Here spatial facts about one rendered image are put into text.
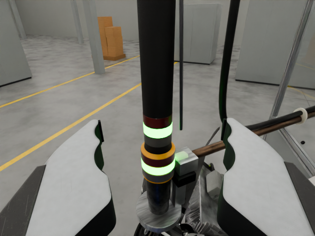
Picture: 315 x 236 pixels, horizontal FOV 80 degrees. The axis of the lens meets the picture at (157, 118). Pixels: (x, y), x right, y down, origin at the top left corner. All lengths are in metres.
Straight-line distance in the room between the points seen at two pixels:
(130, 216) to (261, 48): 4.89
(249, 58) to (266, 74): 0.62
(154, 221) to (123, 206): 1.85
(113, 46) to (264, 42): 5.44
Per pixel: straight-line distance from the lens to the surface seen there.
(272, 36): 5.65
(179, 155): 0.27
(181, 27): 0.18
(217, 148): 0.30
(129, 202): 2.18
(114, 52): 8.36
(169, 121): 0.21
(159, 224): 0.31
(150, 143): 0.22
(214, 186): 0.78
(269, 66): 5.77
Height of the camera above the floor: 1.73
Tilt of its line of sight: 29 degrees down
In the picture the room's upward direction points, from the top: 1 degrees counter-clockwise
